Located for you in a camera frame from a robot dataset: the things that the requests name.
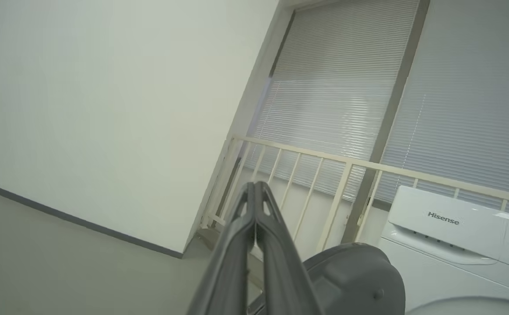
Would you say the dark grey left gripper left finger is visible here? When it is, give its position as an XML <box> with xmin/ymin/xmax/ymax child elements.
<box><xmin>186</xmin><ymin>182</ymin><xmax>256</xmax><ymax>315</ymax></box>

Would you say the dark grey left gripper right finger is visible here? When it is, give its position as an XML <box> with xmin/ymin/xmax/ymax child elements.
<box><xmin>256</xmin><ymin>181</ymin><xmax>325</xmax><ymax>315</ymax></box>

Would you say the round dark washing machine door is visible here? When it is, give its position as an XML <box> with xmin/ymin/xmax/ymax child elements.
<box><xmin>246</xmin><ymin>242</ymin><xmax>407</xmax><ymax>315</ymax></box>

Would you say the white washing machine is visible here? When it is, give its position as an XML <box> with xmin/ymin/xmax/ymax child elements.
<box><xmin>379</xmin><ymin>185</ymin><xmax>509</xmax><ymax>315</ymax></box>

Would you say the cream metal railing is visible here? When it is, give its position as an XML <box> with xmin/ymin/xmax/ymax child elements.
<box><xmin>199</xmin><ymin>134</ymin><xmax>509</xmax><ymax>264</ymax></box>

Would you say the wide white window blind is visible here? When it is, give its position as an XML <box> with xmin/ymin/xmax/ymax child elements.
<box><xmin>245</xmin><ymin>0</ymin><xmax>420</xmax><ymax>203</ymax></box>

